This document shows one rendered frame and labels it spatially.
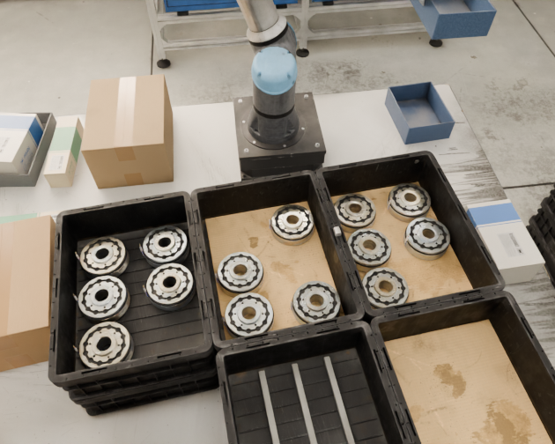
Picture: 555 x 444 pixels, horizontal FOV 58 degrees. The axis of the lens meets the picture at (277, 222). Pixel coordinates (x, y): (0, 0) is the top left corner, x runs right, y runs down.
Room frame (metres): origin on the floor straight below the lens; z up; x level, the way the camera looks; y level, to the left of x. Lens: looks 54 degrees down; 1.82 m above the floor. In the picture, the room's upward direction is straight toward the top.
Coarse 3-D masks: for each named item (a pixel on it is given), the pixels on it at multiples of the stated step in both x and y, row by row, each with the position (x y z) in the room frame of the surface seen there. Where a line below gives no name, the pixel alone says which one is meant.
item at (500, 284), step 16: (368, 160) 0.84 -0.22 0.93; (384, 160) 0.84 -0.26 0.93; (432, 160) 0.84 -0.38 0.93; (320, 176) 0.79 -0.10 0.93; (448, 192) 0.74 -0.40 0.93; (336, 224) 0.65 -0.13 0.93; (464, 224) 0.65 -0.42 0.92; (480, 240) 0.60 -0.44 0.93; (352, 272) 0.52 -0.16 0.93; (496, 272) 0.52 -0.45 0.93; (480, 288) 0.49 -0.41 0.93; (496, 288) 0.49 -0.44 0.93; (368, 304) 0.45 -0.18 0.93; (400, 304) 0.45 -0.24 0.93; (416, 304) 0.45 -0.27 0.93; (432, 304) 0.45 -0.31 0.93; (368, 320) 0.43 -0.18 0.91
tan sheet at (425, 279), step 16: (368, 192) 0.82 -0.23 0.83; (384, 192) 0.82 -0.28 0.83; (384, 208) 0.77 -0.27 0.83; (384, 224) 0.72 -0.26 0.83; (400, 224) 0.72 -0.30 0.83; (400, 240) 0.67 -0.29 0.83; (400, 256) 0.62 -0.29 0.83; (448, 256) 0.62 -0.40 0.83; (400, 272) 0.58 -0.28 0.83; (416, 272) 0.58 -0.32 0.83; (432, 272) 0.58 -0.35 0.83; (448, 272) 0.58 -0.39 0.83; (464, 272) 0.58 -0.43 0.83; (416, 288) 0.54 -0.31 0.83; (432, 288) 0.54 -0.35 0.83; (448, 288) 0.54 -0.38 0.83; (464, 288) 0.54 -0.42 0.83
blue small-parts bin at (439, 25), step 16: (416, 0) 1.27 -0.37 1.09; (432, 0) 1.19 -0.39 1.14; (448, 0) 1.31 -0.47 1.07; (464, 0) 1.30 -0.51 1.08; (480, 0) 1.23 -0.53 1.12; (432, 16) 1.16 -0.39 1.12; (448, 16) 1.13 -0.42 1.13; (464, 16) 1.13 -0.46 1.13; (480, 16) 1.14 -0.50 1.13; (432, 32) 1.13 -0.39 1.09; (448, 32) 1.13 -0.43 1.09; (464, 32) 1.14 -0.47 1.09; (480, 32) 1.14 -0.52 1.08
